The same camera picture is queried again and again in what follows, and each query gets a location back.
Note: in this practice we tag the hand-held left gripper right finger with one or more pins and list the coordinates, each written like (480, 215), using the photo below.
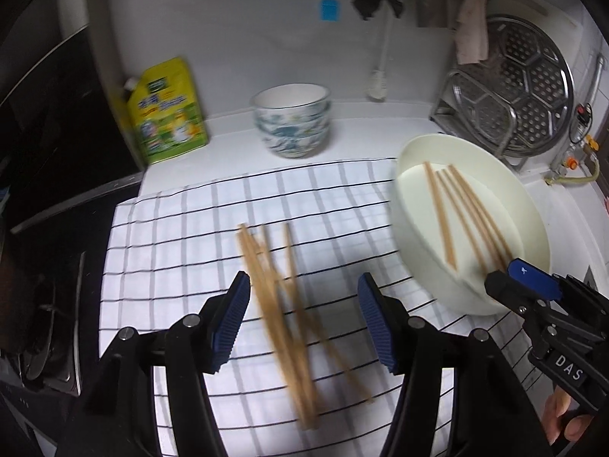
(380, 328)

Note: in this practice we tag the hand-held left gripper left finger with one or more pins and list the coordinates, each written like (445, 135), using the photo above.
(228, 323)

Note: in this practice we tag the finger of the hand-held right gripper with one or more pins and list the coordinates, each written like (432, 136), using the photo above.
(533, 278)
(504, 290)

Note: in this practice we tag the pile of wooden chopsticks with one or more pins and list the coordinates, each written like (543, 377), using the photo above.
(280, 323)

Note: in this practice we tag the person's right hand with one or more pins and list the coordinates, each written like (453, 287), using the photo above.
(559, 409)

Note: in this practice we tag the white checked cloth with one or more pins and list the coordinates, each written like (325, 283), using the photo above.
(181, 247)

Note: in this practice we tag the red knob gas fitting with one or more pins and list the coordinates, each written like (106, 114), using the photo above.
(583, 112)

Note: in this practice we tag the gas stove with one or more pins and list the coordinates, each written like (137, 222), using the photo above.
(47, 342)

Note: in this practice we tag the metal dish rack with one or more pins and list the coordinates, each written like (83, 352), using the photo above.
(456, 100)

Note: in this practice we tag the perforated metal steamer plate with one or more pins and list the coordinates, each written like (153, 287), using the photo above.
(528, 81)

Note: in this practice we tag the metal gas pipe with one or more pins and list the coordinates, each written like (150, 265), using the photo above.
(598, 81)

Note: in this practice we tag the yellow seasoning pouch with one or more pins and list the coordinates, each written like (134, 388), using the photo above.
(166, 119)

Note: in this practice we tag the white bottle brush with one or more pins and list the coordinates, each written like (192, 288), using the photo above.
(378, 85)

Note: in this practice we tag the pink hanging rag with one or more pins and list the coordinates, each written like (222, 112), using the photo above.
(471, 33)

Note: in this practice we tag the black range hood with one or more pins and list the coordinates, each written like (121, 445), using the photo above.
(57, 128)

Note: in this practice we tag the hanging metal cleaver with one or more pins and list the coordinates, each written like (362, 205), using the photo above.
(435, 4)

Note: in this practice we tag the blue silicone brush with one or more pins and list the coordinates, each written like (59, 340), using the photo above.
(329, 9)

